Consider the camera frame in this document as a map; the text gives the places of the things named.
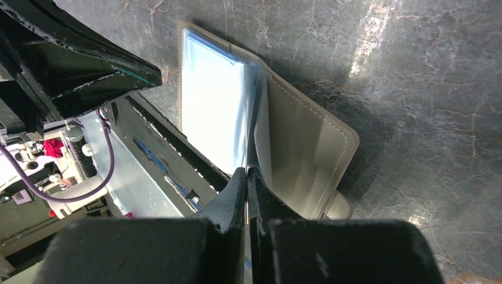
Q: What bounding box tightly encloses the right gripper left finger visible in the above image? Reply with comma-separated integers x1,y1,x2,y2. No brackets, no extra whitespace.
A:
194,167,247,283

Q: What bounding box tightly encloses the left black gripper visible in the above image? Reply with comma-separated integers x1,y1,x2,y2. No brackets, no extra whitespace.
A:
1,1,162,137

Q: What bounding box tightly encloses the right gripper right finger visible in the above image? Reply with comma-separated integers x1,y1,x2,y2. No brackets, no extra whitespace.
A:
247,167,310,283

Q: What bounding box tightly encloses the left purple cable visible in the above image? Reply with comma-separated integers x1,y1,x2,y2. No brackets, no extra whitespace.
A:
0,114,117,204

